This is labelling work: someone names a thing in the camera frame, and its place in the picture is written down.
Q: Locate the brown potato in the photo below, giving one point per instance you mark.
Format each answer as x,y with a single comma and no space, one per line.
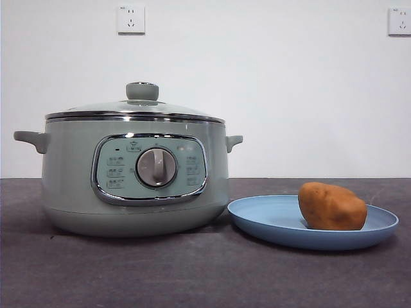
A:
330,208

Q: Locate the glass lid with green knob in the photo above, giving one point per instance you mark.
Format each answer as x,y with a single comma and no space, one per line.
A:
142,91

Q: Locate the blue round plate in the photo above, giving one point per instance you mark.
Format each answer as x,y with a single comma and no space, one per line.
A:
269,218

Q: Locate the pale green electric steamer pot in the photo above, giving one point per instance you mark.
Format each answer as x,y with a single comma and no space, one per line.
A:
74,179

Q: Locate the white wall socket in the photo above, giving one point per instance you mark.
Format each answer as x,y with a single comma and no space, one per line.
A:
400,21
131,20

